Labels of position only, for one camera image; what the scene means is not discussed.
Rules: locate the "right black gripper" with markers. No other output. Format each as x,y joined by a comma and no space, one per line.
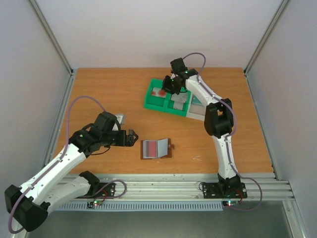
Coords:
170,86

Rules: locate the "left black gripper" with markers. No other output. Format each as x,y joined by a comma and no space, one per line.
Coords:
131,143

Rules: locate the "brown leather card holder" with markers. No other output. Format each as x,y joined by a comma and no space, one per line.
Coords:
165,148

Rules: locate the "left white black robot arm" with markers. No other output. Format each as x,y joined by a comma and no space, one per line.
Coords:
31,203

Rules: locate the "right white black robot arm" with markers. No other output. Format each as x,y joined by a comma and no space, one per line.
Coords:
218,123

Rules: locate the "grey silver card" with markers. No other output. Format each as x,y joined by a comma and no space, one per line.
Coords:
182,97

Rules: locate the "card with red circles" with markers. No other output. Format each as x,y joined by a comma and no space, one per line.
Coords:
158,92

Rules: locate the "red striped card in holder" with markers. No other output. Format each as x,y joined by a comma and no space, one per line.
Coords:
150,149

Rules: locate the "teal card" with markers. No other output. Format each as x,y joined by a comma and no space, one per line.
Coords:
195,100

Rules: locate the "green bin middle compartment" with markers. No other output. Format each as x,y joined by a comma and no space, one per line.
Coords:
168,104

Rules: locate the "white plastic bin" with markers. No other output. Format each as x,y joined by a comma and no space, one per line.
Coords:
195,111

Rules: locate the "left controller board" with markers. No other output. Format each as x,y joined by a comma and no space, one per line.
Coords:
94,204

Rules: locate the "controller board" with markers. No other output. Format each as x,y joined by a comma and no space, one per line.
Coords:
94,204
230,203

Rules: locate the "right controller board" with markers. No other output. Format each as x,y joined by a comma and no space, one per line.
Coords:
230,203

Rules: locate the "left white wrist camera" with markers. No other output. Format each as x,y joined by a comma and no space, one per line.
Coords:
119,122

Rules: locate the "aluminium front rail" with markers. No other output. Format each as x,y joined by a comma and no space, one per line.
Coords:
185,187

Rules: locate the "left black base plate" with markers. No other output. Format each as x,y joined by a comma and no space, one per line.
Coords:
106,190

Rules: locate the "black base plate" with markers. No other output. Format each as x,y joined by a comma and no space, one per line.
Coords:
210,190
106,190

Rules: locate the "grey slotted cable duct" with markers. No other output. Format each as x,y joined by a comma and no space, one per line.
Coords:
140,206

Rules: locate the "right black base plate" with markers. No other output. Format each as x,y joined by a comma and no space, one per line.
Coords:
210,190

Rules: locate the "right aluminium frame post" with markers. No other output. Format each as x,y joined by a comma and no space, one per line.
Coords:
266,35

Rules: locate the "aluminium frame post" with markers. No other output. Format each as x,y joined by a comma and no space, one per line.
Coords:
266,35
43,21

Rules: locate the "left aluminium frame post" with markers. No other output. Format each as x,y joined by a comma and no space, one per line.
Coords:
43,21

